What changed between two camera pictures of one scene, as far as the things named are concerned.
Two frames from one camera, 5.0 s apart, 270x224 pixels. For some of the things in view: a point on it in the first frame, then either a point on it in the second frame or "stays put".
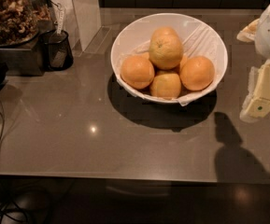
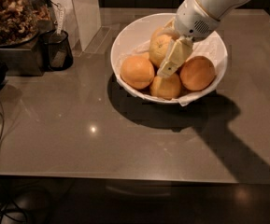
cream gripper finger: x=248 y=33 -> x=170 y=28
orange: x=136 y=72 stays put
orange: x=196 y=73 stays put
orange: x=165 y=49 stays put
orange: x=165 y=85 stays put
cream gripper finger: x=265 y=88 -> x=180 y=49
